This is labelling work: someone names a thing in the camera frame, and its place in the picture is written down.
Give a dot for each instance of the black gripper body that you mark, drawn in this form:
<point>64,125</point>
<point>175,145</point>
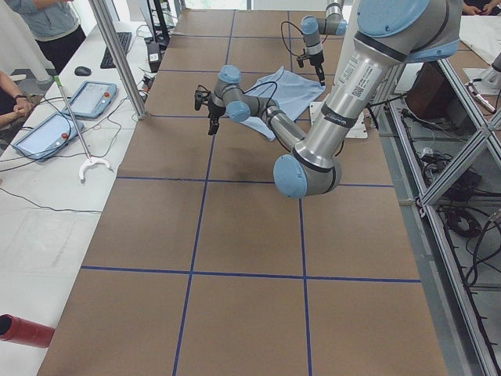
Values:
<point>214,110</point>
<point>316,62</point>

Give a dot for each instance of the light blue t-shirt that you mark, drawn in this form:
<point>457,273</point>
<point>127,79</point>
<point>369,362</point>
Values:
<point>290,91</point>

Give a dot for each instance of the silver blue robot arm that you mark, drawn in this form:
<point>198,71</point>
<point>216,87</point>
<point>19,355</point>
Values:
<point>312,28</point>
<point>388,33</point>

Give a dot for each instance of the seated person forearm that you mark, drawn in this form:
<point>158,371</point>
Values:
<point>14,103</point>

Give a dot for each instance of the blue teach pendant far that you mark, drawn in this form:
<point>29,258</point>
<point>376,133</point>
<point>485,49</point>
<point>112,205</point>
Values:
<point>92,98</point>

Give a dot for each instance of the blue teach pendant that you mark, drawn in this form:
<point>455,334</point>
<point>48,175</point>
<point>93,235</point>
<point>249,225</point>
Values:
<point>92,98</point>
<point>47,138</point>

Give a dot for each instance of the black computer mouse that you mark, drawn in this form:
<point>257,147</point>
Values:
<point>82,71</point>

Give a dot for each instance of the white reacher grabber stick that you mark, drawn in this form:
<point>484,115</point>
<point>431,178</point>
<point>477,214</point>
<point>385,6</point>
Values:
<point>90,160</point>

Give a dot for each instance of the blue teach pendant near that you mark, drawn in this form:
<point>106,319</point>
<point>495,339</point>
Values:
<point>47,138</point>

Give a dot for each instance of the person in blue shirt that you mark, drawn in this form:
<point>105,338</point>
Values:
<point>55,28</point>

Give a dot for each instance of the red cylinder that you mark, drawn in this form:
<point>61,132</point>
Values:
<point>24,332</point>

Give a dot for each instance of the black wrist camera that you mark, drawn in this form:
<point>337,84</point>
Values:
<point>201,97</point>
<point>301,60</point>

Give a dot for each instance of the aluminium frame post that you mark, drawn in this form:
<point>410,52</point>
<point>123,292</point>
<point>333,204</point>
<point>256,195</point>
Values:
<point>107,29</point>

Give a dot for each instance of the aluminium side rack frame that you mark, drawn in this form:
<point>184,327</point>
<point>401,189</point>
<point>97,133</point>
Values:
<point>440,124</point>

